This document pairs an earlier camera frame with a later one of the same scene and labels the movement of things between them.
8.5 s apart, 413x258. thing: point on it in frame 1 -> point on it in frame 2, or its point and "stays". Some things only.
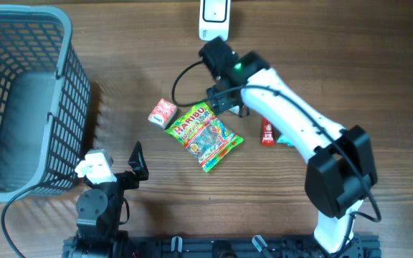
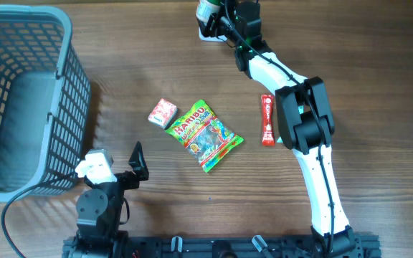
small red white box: x=162 y=113 stays
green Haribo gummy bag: x=209 y=139 stays
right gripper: x=219 y=99 -> x=206 y=28
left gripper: x=132 y=181 stays
